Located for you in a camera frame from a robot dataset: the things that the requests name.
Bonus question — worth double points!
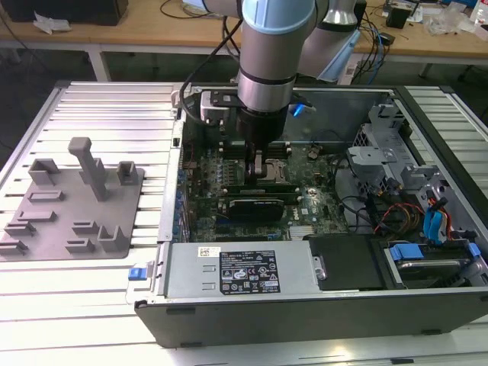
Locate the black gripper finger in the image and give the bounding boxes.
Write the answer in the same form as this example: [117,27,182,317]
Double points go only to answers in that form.
[245,143,258,188]
[254,143,270,181]

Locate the black RAM slot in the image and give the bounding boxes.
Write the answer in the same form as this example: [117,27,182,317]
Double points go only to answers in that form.
[221,149,292,159]

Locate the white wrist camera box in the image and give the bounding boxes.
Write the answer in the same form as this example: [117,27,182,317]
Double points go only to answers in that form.
[199,89,246,125]

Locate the silver chipset heatsink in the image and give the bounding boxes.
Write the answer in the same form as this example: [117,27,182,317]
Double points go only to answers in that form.
[289,224,318,242]

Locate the green motherboard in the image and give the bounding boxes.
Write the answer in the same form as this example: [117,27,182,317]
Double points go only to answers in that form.
[178,133,350,243]

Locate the grey parts rack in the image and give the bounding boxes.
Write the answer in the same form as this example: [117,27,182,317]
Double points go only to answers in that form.
[0,136,148,262]

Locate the black graphics card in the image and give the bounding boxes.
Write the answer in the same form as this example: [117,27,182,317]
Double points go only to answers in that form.
[227,197,285,223]

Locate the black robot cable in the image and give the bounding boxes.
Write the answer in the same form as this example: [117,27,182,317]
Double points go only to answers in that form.
[179,17,245,125]

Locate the black square device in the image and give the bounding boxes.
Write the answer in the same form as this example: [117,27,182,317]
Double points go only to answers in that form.
[385,2,413,29]

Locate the CPU socket with metal cover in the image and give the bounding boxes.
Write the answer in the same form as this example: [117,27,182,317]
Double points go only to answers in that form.
[262,157,287,188]

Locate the red yellow wire bundle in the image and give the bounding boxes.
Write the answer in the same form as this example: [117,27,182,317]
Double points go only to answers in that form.
[372,203,425,234]

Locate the silver power supply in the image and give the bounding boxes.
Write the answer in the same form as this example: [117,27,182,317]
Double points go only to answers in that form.
[162,242,320,299]

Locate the large black box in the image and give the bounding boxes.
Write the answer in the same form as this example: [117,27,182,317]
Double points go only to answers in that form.
[7,0,129,27]

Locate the crumpled white paper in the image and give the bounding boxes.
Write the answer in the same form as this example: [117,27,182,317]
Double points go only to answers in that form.
[33,10,73,36]

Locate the black plastic shroud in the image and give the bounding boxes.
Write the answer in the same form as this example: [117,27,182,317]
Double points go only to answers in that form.
[303,233,387,293]

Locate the wooden desk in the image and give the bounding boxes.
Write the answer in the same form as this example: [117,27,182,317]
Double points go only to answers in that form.
[0,0,488,82]

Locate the clear plastic bags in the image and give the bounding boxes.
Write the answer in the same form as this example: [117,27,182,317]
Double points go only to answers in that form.
[425,6,474,37]

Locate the grey metal drive cage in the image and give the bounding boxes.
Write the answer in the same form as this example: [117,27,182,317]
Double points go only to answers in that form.
[345,101,451,200]

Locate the hard disk in blue carrier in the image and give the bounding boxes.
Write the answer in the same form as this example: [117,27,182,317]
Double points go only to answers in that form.
[384,242,482,290]

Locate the blue desk cable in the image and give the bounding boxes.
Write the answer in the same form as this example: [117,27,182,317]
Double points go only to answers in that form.
[374,25,387,83]

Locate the black open PC case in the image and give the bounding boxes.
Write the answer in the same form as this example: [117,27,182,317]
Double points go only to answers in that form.
[125,84,488,350]

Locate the blue flat data wire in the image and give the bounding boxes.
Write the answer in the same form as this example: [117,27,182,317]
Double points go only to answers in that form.
[422,207,446,246]

